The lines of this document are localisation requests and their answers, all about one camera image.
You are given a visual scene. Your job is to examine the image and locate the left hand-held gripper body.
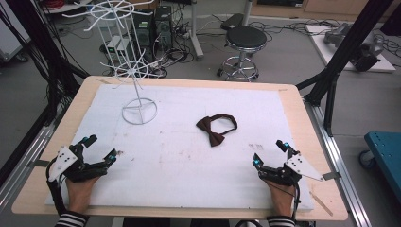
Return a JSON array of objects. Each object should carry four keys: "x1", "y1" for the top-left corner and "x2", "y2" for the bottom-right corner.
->
[{"x1": 47, "y1": 145, "x2": 110, "y2": 183}]

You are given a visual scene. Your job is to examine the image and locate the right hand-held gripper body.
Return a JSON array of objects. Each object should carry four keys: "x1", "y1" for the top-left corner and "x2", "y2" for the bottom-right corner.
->
[{"x1": 259, "y1": 153, "x2": 325, "y2": 187}]

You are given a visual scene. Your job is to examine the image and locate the brown bow tie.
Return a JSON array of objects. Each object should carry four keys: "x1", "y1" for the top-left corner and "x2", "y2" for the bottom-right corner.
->
[{"x1": 195, "y1": 113, "x2": 239, "y2": 148}]

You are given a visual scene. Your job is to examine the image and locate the white wire display rack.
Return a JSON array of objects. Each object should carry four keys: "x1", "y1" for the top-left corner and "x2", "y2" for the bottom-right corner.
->
[{"x1": 61, "y1": 0, "x2": 158, "y2": 126}]

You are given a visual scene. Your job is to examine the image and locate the person's right hand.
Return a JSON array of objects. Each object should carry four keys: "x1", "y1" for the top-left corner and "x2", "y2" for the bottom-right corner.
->
[{"x1": 264, "y1": 181, "x2": 297, "y2": 218}]

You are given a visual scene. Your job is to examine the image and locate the person's left hand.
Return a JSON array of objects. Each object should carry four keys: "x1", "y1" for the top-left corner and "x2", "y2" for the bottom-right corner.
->
[{"x1": 65, "y1": 176, "x2": 100, "y2": 216}]

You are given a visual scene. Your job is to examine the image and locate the grey tape strip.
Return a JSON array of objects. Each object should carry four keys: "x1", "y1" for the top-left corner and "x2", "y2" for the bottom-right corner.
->
[
  {"x1": 26, "y1": 159, "x2": 51, "y2": 168},
  {"x1": 322, "y1": 171, "x2": 342, "y2": 182}
]

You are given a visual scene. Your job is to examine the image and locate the thin wooden stick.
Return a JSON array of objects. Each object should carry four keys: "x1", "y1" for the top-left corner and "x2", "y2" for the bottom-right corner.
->
[{"x1": 308, "y1": 190, "x2": 335, "y2": 218}]

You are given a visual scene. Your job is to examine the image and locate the white foam mat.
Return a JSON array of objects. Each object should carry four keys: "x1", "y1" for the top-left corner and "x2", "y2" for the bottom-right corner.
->
[{"x1": 44, "y1": 82, "x2": 315, "y2": 212}]

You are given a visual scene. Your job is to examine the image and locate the blue cart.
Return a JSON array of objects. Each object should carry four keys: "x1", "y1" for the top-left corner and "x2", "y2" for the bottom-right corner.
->
[{"x1": 358, "y1": 131, "x2": 401, "y2": 210}]

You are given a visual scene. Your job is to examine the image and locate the grey box device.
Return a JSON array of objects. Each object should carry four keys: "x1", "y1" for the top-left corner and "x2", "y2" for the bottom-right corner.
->
[{"x1": 104, "y1": 34, "x2": 134, "y2": 66}]

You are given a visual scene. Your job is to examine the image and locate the black computer tower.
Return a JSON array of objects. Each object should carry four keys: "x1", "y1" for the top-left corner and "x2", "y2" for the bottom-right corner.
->
[
  {"x1": 153, "y1": 5, "x2": 174, "y2": 52},
  {"x1": 131, "y1": 9, "x2": 156, "y2": 63}
]

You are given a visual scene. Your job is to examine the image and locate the black round stool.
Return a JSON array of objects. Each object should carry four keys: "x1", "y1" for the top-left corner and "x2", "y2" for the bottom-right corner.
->
[{"x1": 216, "y1": 26, "x2": 269, "y2": 83}]

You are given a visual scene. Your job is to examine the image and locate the white floor board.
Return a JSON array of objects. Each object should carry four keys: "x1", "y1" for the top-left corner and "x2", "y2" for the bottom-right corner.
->
[{"x1": 305, "y1": 24, "x2": 397, "y2": 74}]

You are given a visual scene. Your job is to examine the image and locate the grey machine on board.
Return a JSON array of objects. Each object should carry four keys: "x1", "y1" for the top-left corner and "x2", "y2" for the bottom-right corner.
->
[{"x1": 323, "y1": 22, "x2": 385, "y2": 73}]

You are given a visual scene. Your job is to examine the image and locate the black flat floor object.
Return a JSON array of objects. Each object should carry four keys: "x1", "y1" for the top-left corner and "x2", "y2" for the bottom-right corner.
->
[{"x1": 219, "y1": 12, "x2": 245, "y2": 31}]

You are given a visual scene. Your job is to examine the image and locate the grey desk leg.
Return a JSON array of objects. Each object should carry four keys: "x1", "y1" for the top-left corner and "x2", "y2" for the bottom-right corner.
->
[{"x1": 188, "y1": 0, "x2": 206, "y2": 61}]

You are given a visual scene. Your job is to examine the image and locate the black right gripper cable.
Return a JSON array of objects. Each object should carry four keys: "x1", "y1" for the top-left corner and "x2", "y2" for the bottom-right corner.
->
[{"x1": 290, "y1": 182, "x2": 303, "y2": 221}]

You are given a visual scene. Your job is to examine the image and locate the aluminium table rail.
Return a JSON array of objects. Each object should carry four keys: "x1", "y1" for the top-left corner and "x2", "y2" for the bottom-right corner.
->
[
  {"x1": 0, "y1": 102, "x2": 65, "y2": 207},
  {"x1": 302, "y1": 96, "x2": 375, "y2": 227}
]

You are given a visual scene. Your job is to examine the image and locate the black metal frame stand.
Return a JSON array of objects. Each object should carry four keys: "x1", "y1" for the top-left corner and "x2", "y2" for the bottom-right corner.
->
[
  {"x1": 295, "y1": 0, "x2": 396, "y2": 137},
  {"x1": 0, "y1": 0, "x2": 90, "y2": 129}
]

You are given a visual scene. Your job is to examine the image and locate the black floor cables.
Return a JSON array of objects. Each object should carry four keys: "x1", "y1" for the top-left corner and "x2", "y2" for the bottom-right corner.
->
[{"x1": 247, "y1": 18, "x2": 343, "y2": 39}]

